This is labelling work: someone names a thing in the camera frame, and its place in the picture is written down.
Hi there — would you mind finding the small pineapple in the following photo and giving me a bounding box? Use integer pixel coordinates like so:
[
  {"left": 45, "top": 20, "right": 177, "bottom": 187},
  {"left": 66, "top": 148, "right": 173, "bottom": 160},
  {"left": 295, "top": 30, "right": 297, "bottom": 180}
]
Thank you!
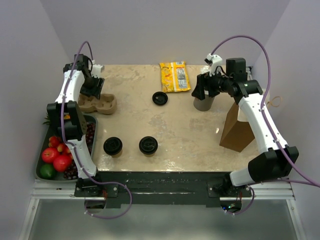
[{"left": 42, "top": 113, "right": 51, "bottom": 126}]

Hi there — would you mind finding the grey straw holder cup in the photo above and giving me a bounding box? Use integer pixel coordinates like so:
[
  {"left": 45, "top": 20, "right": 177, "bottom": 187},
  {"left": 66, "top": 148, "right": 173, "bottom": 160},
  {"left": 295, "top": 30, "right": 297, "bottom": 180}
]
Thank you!
[{"left": 193, "top": 95, "right": 215, "bottom": 112}]

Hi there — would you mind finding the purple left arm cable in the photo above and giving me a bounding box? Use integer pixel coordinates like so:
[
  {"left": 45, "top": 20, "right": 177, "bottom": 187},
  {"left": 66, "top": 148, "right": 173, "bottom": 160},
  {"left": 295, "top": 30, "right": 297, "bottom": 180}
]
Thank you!
[{"left": 61, "top": 41, "right": 133, "bottom": 220}]

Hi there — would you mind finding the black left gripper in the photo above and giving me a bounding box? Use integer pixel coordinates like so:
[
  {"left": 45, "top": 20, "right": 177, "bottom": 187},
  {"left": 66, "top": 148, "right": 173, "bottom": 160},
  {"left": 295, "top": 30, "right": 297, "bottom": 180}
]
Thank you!
[{"left": 80, "top": 73, "right": 105, "bottom": 100}]

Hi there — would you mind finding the yellow snack bag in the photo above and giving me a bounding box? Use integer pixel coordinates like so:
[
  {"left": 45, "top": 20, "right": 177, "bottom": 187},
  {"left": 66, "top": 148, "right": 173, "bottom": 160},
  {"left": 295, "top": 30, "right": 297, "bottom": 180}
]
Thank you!
[{"left": 159, "top": 61, "right": 191, "bottom": 93}]

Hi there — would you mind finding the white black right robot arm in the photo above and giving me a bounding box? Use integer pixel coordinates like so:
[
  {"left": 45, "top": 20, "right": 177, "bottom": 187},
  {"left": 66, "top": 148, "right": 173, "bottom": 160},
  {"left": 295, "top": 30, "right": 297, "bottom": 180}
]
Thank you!
[{"left": 191, "top": 54, "right": 299, "bottom": 197}]

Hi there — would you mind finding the red apple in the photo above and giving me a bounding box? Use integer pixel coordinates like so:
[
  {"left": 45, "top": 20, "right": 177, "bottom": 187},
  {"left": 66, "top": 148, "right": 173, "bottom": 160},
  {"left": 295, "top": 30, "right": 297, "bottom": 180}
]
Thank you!
[
  {"left": 41, "top": 147, "right": 60, "bottom": 164},
  {"left": 53, "top": 155, "right": 72, "bottom": 172}
]

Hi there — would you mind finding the black plastic cup lid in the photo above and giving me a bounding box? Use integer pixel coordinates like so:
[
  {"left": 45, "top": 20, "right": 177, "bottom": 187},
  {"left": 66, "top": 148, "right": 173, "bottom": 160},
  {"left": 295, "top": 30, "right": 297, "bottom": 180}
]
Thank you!
[{"left": 103, "top": 137, "right": 123, "bottom": 156}]

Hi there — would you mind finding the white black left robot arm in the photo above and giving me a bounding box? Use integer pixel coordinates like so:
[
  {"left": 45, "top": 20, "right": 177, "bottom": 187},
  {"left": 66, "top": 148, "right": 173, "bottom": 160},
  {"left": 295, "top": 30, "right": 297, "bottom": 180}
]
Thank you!
[{"left": 46, "top": 53, "right": 104, "bottom": 179}]

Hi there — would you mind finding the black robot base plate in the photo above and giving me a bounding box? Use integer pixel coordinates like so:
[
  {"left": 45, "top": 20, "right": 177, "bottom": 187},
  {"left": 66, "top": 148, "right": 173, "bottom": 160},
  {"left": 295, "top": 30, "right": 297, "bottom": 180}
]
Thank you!
[{"left": 74, "top": 171, "right": 252, "bottom": 208}]

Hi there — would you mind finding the cardboard cup carrier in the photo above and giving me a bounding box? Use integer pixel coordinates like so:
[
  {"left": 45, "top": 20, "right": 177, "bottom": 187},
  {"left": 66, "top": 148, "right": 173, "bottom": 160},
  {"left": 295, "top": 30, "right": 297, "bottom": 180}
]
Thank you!
[{"left": 78, "top": 93, "right": 117, "bottom": 115}]

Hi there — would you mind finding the red strawberries cluster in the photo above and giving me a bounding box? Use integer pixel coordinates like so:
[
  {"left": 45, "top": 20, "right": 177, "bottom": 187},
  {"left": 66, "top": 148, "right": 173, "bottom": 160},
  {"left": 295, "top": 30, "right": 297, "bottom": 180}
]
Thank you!
[{"left": 48, "top": 136, "right": 73, "bottom": 160}]

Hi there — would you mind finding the green fruit tray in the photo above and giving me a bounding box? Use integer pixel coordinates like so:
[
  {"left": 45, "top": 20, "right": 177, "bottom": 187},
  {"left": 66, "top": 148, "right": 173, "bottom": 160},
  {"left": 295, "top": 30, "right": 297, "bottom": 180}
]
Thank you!
[{"left": 35, "top": 114, "right": 98, "bottom": 183}]

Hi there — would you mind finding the brown paper bag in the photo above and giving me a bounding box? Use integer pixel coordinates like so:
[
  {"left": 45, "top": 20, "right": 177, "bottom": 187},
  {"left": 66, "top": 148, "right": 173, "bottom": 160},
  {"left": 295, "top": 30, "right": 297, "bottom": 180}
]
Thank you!
[{"left": 219, "top": 103, "right": 255, "bottom": 153}]

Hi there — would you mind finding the aluminium frame rail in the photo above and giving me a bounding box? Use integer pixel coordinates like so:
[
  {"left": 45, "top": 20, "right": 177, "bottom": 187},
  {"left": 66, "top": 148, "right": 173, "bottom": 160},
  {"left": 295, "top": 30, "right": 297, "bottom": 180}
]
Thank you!
[{"left": 17, "top": 178, "right": 86, "bottom": 240}]

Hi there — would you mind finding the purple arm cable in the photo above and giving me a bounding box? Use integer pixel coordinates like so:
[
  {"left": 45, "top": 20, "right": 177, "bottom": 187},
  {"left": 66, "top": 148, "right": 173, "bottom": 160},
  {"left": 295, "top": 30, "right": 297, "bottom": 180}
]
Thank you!
[
  {"left": 61, "top": 41, "right": 133, "bottom": 220},
  {"left": 211, "top": 35, "right": 320, "bottom": 215}
]

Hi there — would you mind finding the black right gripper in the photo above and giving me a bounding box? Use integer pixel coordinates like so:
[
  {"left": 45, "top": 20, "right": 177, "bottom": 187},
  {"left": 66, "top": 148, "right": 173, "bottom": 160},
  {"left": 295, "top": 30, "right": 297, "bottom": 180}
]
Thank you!
[{"left": 192, "top": 67, "right": 233, "bottom": 100}]

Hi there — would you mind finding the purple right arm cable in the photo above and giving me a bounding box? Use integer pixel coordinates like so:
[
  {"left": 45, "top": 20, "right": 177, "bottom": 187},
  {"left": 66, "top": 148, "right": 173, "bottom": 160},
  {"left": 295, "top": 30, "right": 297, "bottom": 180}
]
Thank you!
[{"left": 211, "top": 35, "right": 320, "bottom": 215}]

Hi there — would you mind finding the purple grapes bunch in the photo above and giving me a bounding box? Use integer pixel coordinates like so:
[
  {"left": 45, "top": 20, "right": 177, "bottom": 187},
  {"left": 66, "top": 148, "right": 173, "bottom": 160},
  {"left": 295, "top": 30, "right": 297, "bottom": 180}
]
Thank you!
[{"left": 63, "top": 121, "right": 97, "bottom": 180}]

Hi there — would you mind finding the green lime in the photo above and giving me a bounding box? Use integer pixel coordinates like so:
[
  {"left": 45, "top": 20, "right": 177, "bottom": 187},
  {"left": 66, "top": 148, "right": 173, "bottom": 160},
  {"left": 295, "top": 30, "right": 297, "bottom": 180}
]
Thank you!
[{"left": 39, "top": 163, "right": 56, "bottom": 180}]

